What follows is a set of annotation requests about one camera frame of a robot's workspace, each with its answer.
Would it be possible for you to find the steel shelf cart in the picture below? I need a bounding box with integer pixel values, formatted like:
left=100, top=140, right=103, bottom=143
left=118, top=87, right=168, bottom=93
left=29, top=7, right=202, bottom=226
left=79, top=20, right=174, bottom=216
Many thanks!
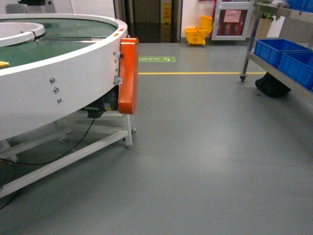
left=240, top=3, right=313, bottom=104

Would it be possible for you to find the yellow mop bucket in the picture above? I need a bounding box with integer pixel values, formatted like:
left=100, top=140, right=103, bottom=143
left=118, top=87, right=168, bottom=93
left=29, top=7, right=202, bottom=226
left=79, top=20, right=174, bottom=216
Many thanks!
left=185, top=16, right=214, bottom=46

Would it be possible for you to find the orange motor guard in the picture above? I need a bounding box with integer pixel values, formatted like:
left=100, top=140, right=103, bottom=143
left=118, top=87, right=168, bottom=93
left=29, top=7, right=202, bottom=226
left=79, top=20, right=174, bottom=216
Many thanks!
left=118, top=37, right=139, bottom=115

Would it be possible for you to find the black motor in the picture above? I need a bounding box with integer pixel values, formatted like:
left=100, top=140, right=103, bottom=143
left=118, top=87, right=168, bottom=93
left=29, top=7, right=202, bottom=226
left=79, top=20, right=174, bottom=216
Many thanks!
left=82, top=91, right=118, bottom=118

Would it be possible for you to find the black bag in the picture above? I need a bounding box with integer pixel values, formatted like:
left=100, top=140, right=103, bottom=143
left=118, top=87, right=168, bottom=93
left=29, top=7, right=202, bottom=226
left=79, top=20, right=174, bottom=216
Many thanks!
left=255, top=72, right=291, bottom=98

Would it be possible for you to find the black power cable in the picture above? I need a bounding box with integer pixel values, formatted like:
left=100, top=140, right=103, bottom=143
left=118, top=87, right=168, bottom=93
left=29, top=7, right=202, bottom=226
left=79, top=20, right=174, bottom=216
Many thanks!
left=0, top=117, right=96, bottom=166

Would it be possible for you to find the blue bin on cart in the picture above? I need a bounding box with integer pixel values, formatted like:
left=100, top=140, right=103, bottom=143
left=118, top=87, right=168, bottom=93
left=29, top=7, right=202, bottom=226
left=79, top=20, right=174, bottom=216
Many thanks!
left=278, top=52, right=313, bottom=90
left=254, top=39, right=312, bottom=69

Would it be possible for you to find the yellow wet floor sign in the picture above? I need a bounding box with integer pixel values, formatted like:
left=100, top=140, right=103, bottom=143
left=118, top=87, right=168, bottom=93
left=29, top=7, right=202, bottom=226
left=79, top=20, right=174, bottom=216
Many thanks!
left=160, top=0, right=172, bottom=43

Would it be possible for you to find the white round conveyor table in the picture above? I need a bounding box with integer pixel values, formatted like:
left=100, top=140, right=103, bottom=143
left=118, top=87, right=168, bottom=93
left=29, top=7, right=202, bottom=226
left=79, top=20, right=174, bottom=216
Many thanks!
left=0, top=13, right=135, bottom=197

